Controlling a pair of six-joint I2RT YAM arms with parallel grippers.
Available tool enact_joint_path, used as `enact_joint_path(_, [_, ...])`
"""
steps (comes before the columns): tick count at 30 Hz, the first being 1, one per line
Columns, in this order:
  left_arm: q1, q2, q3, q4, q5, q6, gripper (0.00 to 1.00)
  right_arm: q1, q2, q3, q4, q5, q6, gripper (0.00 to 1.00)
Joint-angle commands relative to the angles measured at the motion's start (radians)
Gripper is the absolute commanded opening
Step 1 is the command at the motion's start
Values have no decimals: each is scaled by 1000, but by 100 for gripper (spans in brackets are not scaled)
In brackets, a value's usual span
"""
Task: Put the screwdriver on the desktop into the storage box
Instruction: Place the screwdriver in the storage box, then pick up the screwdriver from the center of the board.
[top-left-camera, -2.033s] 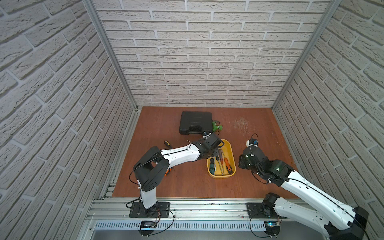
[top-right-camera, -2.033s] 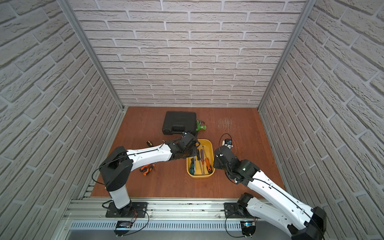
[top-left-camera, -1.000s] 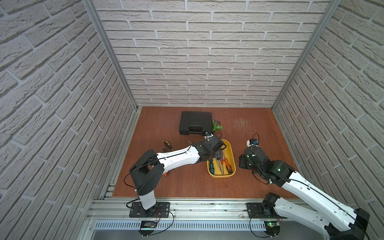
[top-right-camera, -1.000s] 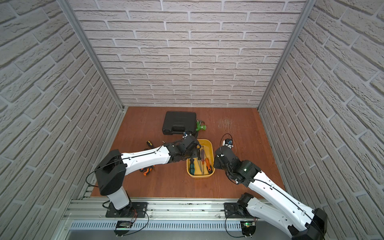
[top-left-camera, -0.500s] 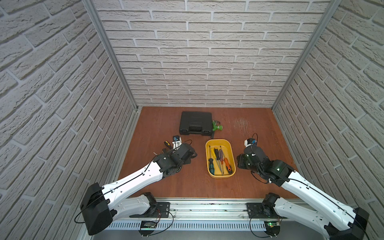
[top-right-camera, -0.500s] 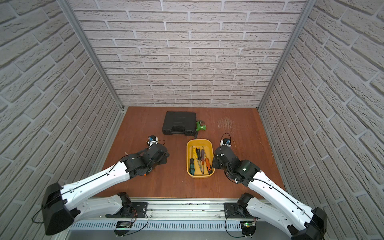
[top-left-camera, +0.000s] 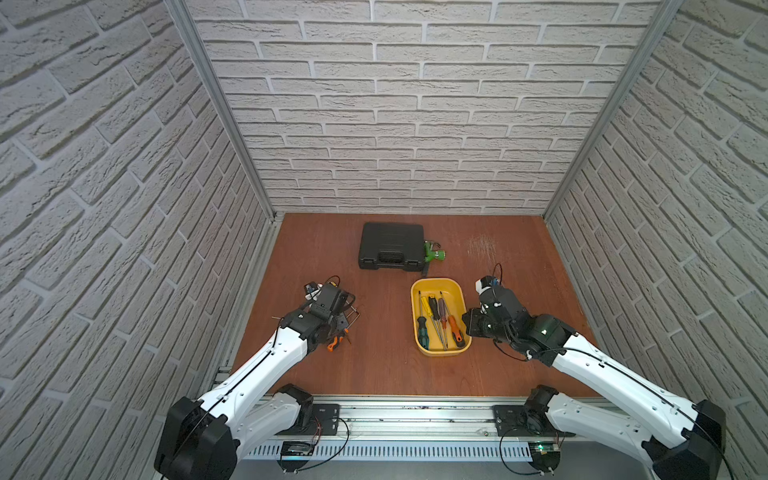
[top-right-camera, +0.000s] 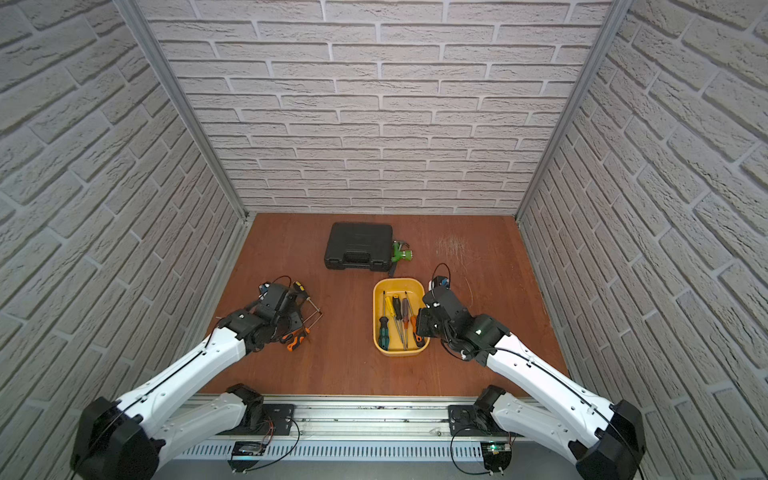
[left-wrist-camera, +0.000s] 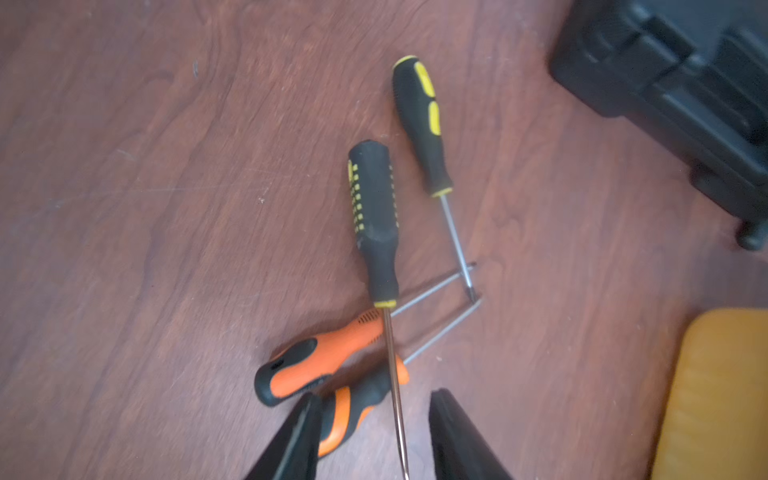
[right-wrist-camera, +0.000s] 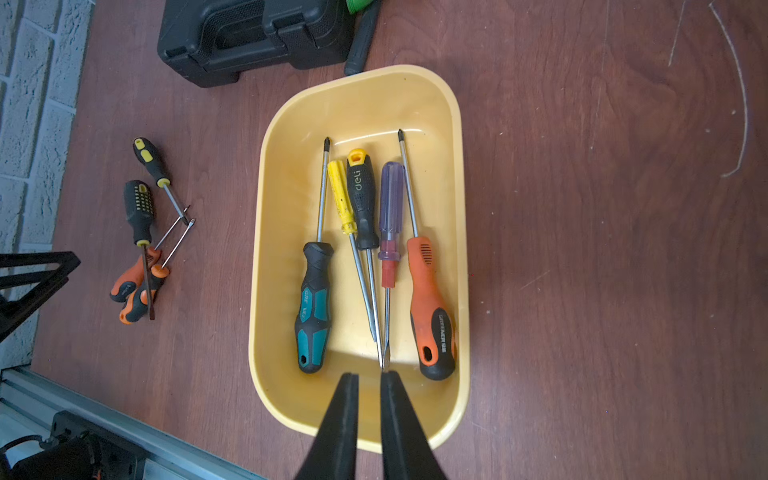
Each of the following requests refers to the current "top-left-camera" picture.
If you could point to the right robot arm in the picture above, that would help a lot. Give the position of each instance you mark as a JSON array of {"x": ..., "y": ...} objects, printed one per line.
[{"x": 673, "y": 436}]

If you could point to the orange screwdriver long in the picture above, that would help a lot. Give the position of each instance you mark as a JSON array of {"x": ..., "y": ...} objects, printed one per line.
[{"x": 454, "y": 331}]

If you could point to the aluminium front rail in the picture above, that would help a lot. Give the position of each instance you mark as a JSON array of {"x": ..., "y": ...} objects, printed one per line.
[{"x": 412, "y": 429}]

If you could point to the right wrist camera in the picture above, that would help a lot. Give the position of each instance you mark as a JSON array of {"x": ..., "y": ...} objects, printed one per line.
[{"x": 485, "y": 283}]

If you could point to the green hose nozzle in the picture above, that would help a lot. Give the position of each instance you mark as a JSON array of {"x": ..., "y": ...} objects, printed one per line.
[{"x": 433, "y": 251}]

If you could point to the yellow storage box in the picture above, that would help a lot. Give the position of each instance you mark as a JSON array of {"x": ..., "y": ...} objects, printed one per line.
[{"x": 454, "y": 298}]

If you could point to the black yellow cap screwdriver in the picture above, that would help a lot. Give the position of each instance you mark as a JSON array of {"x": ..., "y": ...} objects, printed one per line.
[{"x": 432, "y": 303}]

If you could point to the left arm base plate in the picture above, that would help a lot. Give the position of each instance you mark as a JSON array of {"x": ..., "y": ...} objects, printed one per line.
[{"x": 322, "y": 418}]

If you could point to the yellow handle screwdriver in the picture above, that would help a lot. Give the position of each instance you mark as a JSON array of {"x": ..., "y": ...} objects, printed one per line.
[{"x": 426, "y": 307}]

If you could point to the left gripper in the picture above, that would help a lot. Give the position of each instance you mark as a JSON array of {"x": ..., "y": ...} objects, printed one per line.
[{"x": 339, "y": 324}]

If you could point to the green black screwdriver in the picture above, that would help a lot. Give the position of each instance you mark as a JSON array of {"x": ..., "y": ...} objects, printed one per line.
[{"x": 423, "y": 335}]

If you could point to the blue clear handle screwdriver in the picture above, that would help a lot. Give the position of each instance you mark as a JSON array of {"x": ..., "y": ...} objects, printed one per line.
[{"x": 442, "y": 310}]

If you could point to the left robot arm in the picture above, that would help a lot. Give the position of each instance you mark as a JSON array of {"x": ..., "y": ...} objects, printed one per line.
[{"x": 206, "y": 438}]

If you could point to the black plastic tool case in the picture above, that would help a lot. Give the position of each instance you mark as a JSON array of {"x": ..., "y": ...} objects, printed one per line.
[{"x": 392, "y": 245}]

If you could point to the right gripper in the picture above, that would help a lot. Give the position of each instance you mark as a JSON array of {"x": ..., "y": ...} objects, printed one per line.
[{"x": 470, "y": 325}]

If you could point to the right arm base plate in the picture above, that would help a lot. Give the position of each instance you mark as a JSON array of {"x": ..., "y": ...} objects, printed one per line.
[{"x": 517, "y": 420}]

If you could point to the orange black screwdriver lower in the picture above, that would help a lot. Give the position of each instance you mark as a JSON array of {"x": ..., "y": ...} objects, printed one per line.
[{"x": 335, "y": 342}]

